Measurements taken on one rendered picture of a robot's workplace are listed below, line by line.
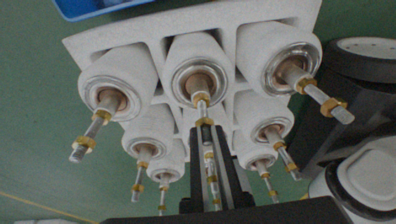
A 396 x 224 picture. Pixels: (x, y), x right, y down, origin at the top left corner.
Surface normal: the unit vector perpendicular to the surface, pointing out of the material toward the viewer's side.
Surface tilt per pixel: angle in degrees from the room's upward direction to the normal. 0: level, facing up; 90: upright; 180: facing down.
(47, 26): 0
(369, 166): 90
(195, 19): 0
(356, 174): 90
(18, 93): 0
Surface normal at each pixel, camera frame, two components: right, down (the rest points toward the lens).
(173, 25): 0.07, 0.66
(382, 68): -0.54, 0.61
